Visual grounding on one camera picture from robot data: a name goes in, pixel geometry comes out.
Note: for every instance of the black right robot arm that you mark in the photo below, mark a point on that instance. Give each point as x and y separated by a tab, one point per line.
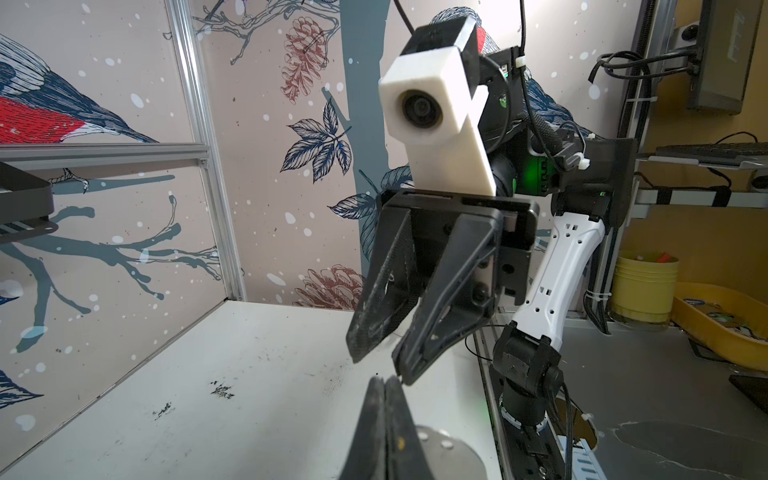
581	188

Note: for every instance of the yellow bucket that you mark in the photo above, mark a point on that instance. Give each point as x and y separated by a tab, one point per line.
643	287

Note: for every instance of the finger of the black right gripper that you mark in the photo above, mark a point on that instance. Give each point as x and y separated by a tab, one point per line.
458	295
391	290

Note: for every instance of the yellow plastic tray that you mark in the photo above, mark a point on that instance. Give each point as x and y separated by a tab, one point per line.
730	323

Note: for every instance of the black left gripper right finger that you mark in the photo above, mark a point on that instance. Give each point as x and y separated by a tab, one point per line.
405	458

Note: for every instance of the black hanging basket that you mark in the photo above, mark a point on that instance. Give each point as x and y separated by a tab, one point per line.
26	205

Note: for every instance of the black computer monitor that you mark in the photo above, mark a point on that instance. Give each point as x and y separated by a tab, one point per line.
725	44

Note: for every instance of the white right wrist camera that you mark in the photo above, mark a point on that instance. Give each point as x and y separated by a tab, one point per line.
432	101

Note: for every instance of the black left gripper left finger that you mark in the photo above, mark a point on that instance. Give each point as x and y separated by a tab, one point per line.
366	459

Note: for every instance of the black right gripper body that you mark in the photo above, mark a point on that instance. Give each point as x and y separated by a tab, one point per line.
433	214

